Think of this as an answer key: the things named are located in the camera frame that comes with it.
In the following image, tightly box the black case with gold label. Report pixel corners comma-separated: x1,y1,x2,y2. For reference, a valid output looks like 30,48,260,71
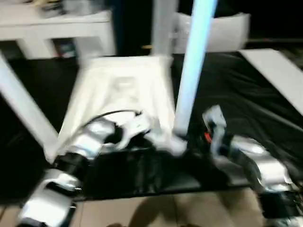
113,0,157,57

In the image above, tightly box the white plastic table top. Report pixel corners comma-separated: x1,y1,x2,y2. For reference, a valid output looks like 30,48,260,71
46,55,187,164

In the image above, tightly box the white flat board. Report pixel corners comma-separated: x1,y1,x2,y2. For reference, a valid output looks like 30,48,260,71
238,48,303,133

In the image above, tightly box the black mat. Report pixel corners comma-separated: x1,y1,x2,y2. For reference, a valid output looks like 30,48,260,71
0,51,303,204

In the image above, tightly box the white glass-door cabinet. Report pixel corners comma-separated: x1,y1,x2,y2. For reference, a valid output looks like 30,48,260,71
0,9,116,59

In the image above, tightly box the grey pillow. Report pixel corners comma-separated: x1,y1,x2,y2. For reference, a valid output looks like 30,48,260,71
171,11,251,54

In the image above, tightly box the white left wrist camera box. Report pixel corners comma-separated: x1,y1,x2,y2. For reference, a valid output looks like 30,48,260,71
113,111,152,148

